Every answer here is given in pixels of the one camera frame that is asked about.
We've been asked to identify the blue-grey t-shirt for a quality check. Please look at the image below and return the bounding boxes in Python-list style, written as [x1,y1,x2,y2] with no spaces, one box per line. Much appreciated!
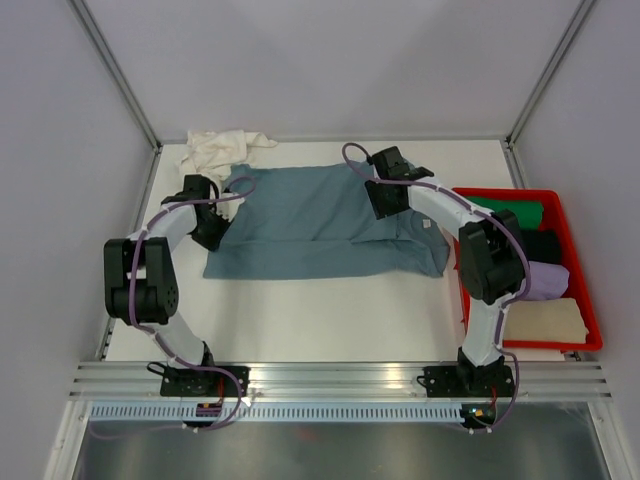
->
[203,164,450,280]

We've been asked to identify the aluminium front rail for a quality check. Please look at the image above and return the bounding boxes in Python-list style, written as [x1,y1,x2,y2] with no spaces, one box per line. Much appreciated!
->
[67,361,612,403]

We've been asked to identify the rolled lavender t-shirt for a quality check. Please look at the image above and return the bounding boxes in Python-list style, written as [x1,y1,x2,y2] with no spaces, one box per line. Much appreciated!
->
[523,261,570,301]

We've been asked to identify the right aluminium frame post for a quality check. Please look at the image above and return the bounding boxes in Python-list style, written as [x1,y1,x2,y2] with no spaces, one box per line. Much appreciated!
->
[503,0,599,146]

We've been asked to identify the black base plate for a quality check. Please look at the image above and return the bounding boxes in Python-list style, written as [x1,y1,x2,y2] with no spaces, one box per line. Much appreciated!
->
[160,365,250,398]
[416,365,515,399]

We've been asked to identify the red plastic bin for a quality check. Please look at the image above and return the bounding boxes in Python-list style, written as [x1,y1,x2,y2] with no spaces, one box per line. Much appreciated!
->
[454,187,603,352]

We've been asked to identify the aluminium frame post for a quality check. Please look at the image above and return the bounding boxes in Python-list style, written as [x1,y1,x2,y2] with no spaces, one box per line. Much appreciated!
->
[67,0,162,152]
[503,0,599,146]

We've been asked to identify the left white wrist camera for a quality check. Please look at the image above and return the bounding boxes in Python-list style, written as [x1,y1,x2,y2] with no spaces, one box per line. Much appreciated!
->
[215,192,245,222]

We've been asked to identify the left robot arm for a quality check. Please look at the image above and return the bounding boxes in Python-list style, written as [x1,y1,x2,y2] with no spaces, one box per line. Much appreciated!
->
[103,174,231,396]

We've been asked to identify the rolled beige t-shirt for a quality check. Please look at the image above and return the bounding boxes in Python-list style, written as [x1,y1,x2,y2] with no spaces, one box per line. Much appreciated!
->
[504,298,588,344]

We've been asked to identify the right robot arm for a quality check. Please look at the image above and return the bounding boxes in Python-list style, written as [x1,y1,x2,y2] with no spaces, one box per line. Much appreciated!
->
[365,147,530,395]

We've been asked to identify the light blue cable duct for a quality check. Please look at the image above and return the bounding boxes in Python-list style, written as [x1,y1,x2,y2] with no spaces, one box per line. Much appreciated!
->
[90,402,463,423]

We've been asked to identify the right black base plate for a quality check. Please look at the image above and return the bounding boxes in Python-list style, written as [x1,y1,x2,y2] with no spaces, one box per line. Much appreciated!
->
[416,365,515,399]

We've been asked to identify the rolled black t-shirt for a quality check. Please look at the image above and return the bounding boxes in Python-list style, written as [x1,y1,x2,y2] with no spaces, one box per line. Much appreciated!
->
[521,230,563,264]

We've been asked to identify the rolled green t-shirt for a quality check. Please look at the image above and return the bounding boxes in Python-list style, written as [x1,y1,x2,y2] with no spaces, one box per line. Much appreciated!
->
[467,196,544,233]

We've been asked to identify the left aluminium frame post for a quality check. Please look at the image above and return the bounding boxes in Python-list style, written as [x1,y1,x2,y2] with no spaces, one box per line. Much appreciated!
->
[67,0,162,152]

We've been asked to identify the cream white t-shirt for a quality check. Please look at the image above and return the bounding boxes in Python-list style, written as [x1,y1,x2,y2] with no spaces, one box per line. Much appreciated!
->
[178,130,278,180]

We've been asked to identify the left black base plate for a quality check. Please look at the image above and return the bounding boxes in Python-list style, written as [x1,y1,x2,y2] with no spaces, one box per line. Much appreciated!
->
[160,365,250,398]

